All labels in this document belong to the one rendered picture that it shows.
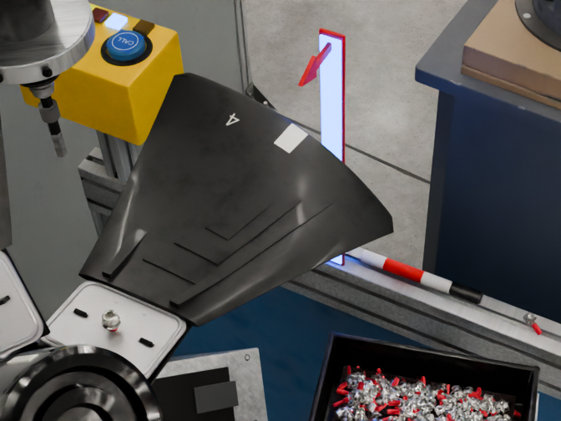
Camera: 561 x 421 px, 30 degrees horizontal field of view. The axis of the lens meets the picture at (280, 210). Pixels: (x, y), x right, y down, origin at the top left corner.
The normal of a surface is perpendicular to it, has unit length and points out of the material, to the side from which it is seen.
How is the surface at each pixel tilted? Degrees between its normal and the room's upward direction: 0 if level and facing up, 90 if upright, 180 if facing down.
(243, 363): 50
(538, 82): 90
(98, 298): 7
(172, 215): 7
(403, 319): 90
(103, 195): 90
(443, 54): 0
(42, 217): 90
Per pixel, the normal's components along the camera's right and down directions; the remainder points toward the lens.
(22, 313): -0.07, 0.22
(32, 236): 0.88, 0.33
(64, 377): 0.65, -0.16
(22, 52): -0.04, -0.65
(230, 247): 0.18, -0.68
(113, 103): -0.47, 0.68
